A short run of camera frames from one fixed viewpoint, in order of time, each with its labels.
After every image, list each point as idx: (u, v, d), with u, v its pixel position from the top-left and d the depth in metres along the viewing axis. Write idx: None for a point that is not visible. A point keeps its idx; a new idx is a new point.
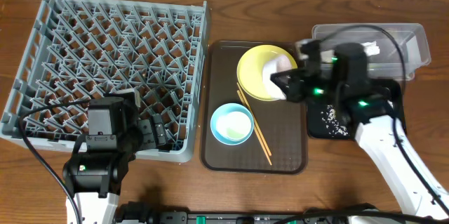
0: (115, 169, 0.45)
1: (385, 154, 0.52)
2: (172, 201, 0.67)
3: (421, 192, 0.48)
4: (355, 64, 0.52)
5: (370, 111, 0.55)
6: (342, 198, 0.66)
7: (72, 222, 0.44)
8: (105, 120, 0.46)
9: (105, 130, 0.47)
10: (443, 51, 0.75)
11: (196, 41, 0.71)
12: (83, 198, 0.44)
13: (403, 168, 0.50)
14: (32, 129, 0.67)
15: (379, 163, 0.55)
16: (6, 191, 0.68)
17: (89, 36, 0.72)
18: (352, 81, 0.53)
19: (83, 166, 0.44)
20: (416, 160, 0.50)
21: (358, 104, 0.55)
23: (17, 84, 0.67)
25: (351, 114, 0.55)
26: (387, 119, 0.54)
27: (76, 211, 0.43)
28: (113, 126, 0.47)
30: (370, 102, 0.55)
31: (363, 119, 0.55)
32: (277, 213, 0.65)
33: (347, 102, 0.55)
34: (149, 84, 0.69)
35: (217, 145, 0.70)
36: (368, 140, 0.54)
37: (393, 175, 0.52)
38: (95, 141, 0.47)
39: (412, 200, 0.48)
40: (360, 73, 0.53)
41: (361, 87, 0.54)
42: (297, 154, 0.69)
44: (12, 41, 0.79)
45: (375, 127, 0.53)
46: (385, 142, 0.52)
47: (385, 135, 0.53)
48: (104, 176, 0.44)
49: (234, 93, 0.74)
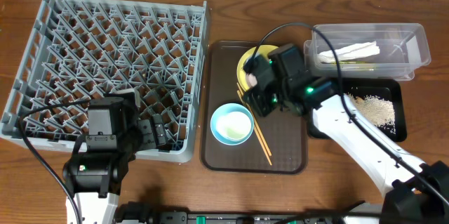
0: (115, 170, 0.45)
1: (347, 131, 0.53)
2: (172, 201, 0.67)
3: (385, 161, 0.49)
4: (285, 60, 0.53)
5: (322, 96, 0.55)
6: (342, 198, 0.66)
7: (72, 222, 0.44)
8: (105, 120, 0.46)
9: (104, 130, 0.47)
10: (443, 50, 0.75)
11: (196, 41, 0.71)
12: (83, 198, 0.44)
13: (363, 142, 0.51)
14: (32, 129, 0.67)
15: (342, 145, 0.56)
16: (7, 191, 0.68)
17: (89, 36, 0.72)
18: (291, 73, 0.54)
19: (83, 166, 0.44)
20: (377, 133, 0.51)
21: (306, 91, 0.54)
23: (17, 84, 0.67)
25: (302, 102, 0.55)
26: (337, 98, 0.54)
27: (76, 211, 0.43)
28: (112, 126, 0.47)
30: (316, 89, 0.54)
31: (313, 104, 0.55)
32: (277, 213, 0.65)
33: (295, 93, 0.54)
34: (149, 84, 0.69)
35: (217, 145, 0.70)
36: (325, 123, 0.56)
37: (361, 154, 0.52)
38: (95, 141, 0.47)
39: (379, 170, 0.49)
40: (295, 65, 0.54)
41: (302, 74, 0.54)
42: (297, 154, 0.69)
44: (12, 41, 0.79)
45: (327, 107, 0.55)
46: (341, 120, 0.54)
47: (339, 114, 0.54)
48: (104, 177, 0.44)
49: (233, 94, 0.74)
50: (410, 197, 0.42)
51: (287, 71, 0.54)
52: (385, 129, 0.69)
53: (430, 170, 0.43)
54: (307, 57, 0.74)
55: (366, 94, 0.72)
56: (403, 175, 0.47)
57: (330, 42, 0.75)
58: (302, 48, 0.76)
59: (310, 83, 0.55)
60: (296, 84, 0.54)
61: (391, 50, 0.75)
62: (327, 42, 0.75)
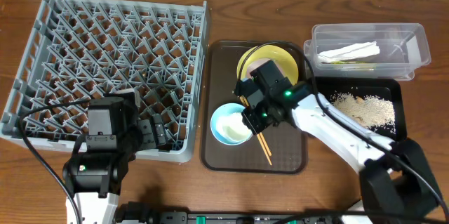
0: (115, 170, 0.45)
1: (318, 123, 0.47)
2: (172, 201, 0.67)
3: (358, 145, 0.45)
4: (264, 72, 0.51)
5: (303, 100, 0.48)
6: (342, 198, 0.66)
7: (72, 222, 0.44)
8: (105, 120, 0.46)
9: (105, 130, 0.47)
10: (443, 50, 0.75)
11: (196, 41, 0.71)
12: (83, 198, 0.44)
13: (335, 132, 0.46)
14: (32, 129, 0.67)
15: (319, 135, 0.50)
16: (7, 191, 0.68)
17: (89, 36, 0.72)
18: (271, 84, 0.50)
19: (83, 166, 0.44)
20: (346, 118, 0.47)
21: (284, 95, 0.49)
23: (17, 84, 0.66)
25: (285, 111, 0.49)
26: (312, 96, 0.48)
27: (76, 211, 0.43)
28: (113, 126, 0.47)
30: (296, 93, 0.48)
31: (293, 104, 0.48)
32: (277, 213, 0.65)
33: (276, 102, 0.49)
34: (149, 84, 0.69)
35: (217, 145, 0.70)
36: (299, 119, 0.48)
37: (336, 143, 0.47)
38: (95, 141, 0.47)
39: (352, 154, 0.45)
40: (273, 76, 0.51)
41: (283, 83, 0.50)
42: (297, 154, 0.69)
44: (12, 41, 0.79)
45: (303, 104, 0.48)
46: (316, 116, 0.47)
47: (313, 109, 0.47)
48: (104, 177, 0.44)
49: (233, 94, 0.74)
50: (384, 174, 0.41)
51: (266, 83, 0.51)
52: (385, 129, 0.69)
53: (401, 147, 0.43)
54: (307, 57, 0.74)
55: (366, 94, 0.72)
56: (374, 154, 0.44)
57: (330, 42, 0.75)
58: (302, 48, 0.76)
59: (288, 88, 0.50)
60: (276, 93, 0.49)
61: (391, 50, 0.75)
62: (328, 42, 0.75)
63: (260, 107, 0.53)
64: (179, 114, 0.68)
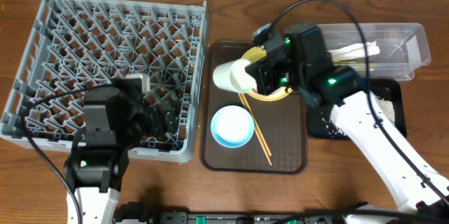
0: (116, 166, 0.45)
1: (370, 138, 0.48)
2: (173, 201, 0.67)
3: (411, 177, 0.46)
4: (306, 40, 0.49)
5: (345, 88, 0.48)
6: (342, 198, 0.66)
7: (73, 217, 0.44)
8: (102, 116, 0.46)
9: (103, 126, 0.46)
10: (443, 50, 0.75)
11: (196, 41, 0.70)
12: (84, 194, 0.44)
13: (386, 152, 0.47)
14: (32, 129, 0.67)
15: (362, 148, 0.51)
16: (7, 191, 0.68)
17: (89, 36, 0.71)
18: (311, 58, 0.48)
19: (84, 162, 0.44)
20: (400, 141, 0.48)
21: (327, 82, 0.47)
23: (17, 84, 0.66)
25: (322, 94, 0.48)
26: (362, 94, 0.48)
27: (76, 206, 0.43)
28: (109, 121, 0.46)
30: (339, 78, 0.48)
31: (335, 99, 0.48)
32: (277, 213, 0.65)
33: (312, 81, 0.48)
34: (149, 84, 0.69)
35: (217, 145, 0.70)
36: (348, 123, 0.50)
37: (381, 163, 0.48)
38: (93, 137, 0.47)
39: (400, 185, 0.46)
40: (316, 48, 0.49)
41: (323, 62, 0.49)
42: (297, 154, 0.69)
44: (11, 41, 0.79)
45: (352, 107, 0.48)
46: (367, 126, 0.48)
47: (364, 116, 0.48)
48: (105, 173, 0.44)
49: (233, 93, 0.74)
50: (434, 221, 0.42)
51: (305, 55, 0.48)
52: None
53: None
54: None
55: None
56: (429, 195, 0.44)
57: (330, 42, 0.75)
58: None
59: (330, 73, 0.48)
60: (316, 71, 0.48)
61: (391, 50, 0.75)
62: (328, 42, 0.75)
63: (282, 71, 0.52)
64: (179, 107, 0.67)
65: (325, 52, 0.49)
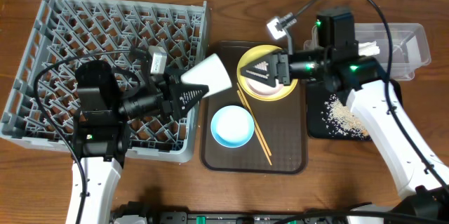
0: (120, 142, 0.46)
1: (380, 122, 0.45)
2: (173, 201, 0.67)
3: (415, 163, 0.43)
4: (337, 25, 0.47)
5: (365, 76, 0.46)
6: (342, 198, 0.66)
7: (77, 184, 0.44)
8: (97, 98, 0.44)
9: (99, 106, 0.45)
10: (443, 51, 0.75)
11: (196, 41, 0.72)
12: (90, 163, 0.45)
13: (396, 135, 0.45)
14: (32, 129, 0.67)
15: (369, 130, 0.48)
16: (7, 191, 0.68)
17: (89, 36, 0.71)
18: (338, 45, 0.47)
19: (90, 135, 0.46)
20: (408, 125, 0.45)
21: (349, 69, 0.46)
23: (17, 84, 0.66)
25: (342, 78, 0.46)
26: (379, 83, 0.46)
27: (81, 172, 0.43)
28: (104, 102, 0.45)
30: (363, 66, 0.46)
31: (355, 85, 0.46)
32: (277, 213, 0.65)
33: (334, 64, 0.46)
34: None
35: (217, 145, 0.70)
36: (359, 107, 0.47)
37: (388, 146, 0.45)
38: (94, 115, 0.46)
39: (405, 170, 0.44)
40: (344, 34, 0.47)
41: (349, 48, 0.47)
42: (297, 154, 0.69)
44: (11, 41, 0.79)
45: (368, 91, 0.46)
46: (378, 109, 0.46)
47: (378, 102, 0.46)
48: (109, 145, 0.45)
49: (234, 94, 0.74)
50: (431, 207, 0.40)
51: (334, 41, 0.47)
52: None
53: None
54: None
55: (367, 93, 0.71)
56: (429, 181, 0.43)
57: None
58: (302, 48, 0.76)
59: (352, 61, 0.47)
60: (339, 60, 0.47)
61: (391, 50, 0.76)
62: None
63: (304, 58, 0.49)
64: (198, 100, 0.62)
65: (353, 39, 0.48)
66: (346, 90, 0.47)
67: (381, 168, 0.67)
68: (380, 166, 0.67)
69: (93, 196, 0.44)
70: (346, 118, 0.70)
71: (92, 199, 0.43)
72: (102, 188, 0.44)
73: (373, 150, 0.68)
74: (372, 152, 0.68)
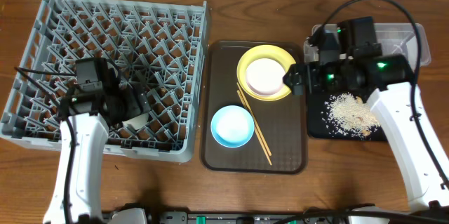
0: (104, 103, 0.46)
1: (399, 126, 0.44)
2: (173, 201, 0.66)
3: (433, 176, 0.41)
4: (356, 25, 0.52)
5: (393, 75, 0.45)
6: (342, 198, 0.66)
7: (66, 138, 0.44)
8: (91, 69, 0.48)
9: (91, 77, 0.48)
10: (442, 51, 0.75)
11: (196, 41, 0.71)
12: (78, 119, 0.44)
13: (414, 142, 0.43)
14: (32, 129, 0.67)
15: (389, 134, 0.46)
16: (6, 191, 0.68)
17: (89, 36, 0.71)
18: (359, 44, 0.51)
19: (74, 98, 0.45)
20: (431, 135, 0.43)
21: (376, 66, 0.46)
23: (17, 84, 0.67)
25: (367, 74, 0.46)
26: (407, 85, 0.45)
27: (69, 126, 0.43)
28: (97, 74, 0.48)
30: (390, 62, 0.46)
31: (379, 84, 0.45)
32: (277, 213, 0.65)
33: (358, 60, 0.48)
34: (149, 84, 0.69)
35: (217, 145, 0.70)
36: (382, 109, 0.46)
37: (404, 152, 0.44)
38: (83, 88, 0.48)
39: (419, 181, 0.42)
40: (365, 36, 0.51)
41: (371, 48, 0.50)
42: (297, 154, 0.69)
44: (11, 41, 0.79)
45: (394, 94, 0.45)
46: (401, 114, 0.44)
47: (402, 106, 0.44)
48: (95, 104, 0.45)
49: (234, 94, 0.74)
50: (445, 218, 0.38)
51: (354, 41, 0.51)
52: None
53: None
54: (307, 57, 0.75)
55: None
56: (445, 197, 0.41)
57: None
58: (302, 48, 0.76)
59: (378, 58, 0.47)
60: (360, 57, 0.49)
61: (392, 49, 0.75)
62: None
63: (327, 69, 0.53)
64: (164, 95, 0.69)
65: (375, 41, 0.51)
66: (370, 88, 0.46)
67: (381, 167, 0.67)
68: (380, 166, 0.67)
69: (83, 146, 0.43)
70: (346, 118, 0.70)
71: (82, 150, 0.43)
72: (90, 136, 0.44)
73: (373, 150, 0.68)
74: (372, 152, 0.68)
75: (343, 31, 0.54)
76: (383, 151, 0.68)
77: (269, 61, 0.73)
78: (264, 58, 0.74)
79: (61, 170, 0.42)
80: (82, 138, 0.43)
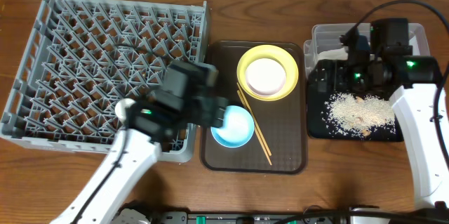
0: (170, 130, 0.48)
1: (418, 125, 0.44)
2: (173, 201, 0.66)
3: (444, 178, 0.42)
4: (390, 24, 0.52)
5: (420, 75, 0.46)
6: (342, 198, 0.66)
7: (114, 151, 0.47)
8: (177, 82, 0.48)
9: (175, 90, 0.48)
10: (442, 51, 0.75)
11: (196, 41, 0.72)
12: (136, 137, 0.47)
13: (431, 143, 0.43)
14: (32, 129, 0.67)
15: (405, 131, 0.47)
16: (7, 192, 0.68)
17: (89, 36, 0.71)
18: (391, 43, 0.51)
19: (148, 111, 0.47)
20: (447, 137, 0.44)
21: (405, 64, 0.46)
23: (17, 84, 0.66)
25: (395, 70, 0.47)
26: (432, 86, 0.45)
27: (125, 138, 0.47)
28: (182, 90, 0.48)
30: (419, 63, 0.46)
31: (405, 81, 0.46)
32: (277, 213, 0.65)
33: (388, 57, 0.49)
34: (149, 84, 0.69)
35: (217, 145, 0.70)
36: (403, 107, 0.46)
37: (418, 151, 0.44)
38: (163, 96, 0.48)
39: (429, 180, 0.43)
40: (397, 35, 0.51)
41: (403, 48, 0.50)
42: (297, 154, 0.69)
44: (11, 41, 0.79)
45: (419, 93, 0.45)
46: (422, 114, 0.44)
47: (424, 106, 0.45)
48: (161, 127, 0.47)
49: (233, 94, 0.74)
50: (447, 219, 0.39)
51: (386, 39, 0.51)
52: (385, 129, 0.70)
53: None
54: (307, 57, 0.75)
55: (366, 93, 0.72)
56: None
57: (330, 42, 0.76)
58: (302, 48, 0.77)
59: (407, 57, 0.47)
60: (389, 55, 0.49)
61: None
62: (327, 42, 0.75)
63: (353, 69, 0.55)
64: None
65: (407, 42, 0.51)
66: (395, 85, 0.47)
67: (381, 167, 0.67)
68: (380, 166, 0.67)
69: (123, 168, 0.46)
70: (346, 118, 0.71)
71: (121, 173, 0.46)
72: (135, 166, 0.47)
73: (373, 150, 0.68)
74: (372, 152, 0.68)
75: (374, 30, 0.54)
76: (383, 152, 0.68)
77: (269, 62, 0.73)
78: (266, 58, 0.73)
79: (94, 180, 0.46)
80: (127, 163, 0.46)
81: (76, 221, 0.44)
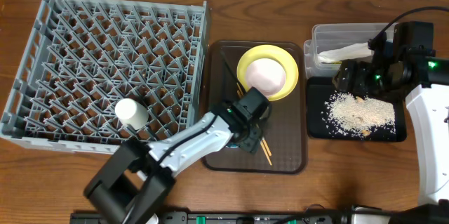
0: (237, 133, 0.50)
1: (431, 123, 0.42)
2: (173, 201, 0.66)
3: None
4: (414, 26, 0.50)
5: (443, 76, 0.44)
6: (342, 198, 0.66)
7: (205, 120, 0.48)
8: (255, 102, 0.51)
9: (251, 107, 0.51)
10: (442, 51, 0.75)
11: (196, 41, 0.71)
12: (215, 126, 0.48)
13: (443, 142, 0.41)
14: (32, 129, 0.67)
15: (417, 130, 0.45)
16: (6, 191, 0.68)
17: (89, 36, 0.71)
18: (414, 44, 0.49)
19: (230, 110, 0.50)
20: None
21: (426, 64, 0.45)
23: (17, 84, 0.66)
25: (414, 69, 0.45)
26: None
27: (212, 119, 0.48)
28: (257, 109, 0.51)
30: (443, 64, 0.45)
31: (424, 79, 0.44)
32: (277, 213, 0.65)
33: (409, 57, 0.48)
34: (149, 84, 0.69)
35: None
36: (419, 107, 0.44)
37: (428, 149, 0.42)
38: (240, 107, 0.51)
39: (436, 178, 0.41)
40: (421, 38, 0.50)
41: (426, 50, 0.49)
42: (297, 154, 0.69)
44: (12, 41, 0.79)
45: (438, 94, 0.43)
46: (438, 114, 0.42)
47: (440, 106, 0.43)
48: (233, 128, 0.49)
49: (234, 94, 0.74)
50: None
51: (410, 41, 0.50)
52: (385, 129, 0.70)
53: None
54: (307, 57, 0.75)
55: None
56: None
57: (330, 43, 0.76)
58: (302, 48, 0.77)
59: (431, 58, 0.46)
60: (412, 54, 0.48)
61: None
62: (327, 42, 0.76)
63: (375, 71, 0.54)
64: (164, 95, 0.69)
65: (431, 47, 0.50)
66: (413, 83, 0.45)
67: (382, 167, 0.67)
68: (380, 166, 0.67)
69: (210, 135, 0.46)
70: (347, 118, 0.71)
71: (208, 137, 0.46)
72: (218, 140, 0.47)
73: (374, 150, 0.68)
74: (372, 152, 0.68)
75: (398, 31, 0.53)
76: (384, 152, 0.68)
77: (271, 61, 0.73)
78: (269, 58, 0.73)
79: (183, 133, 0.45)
80: (213, 133, 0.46)
81: (168, 154, 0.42)
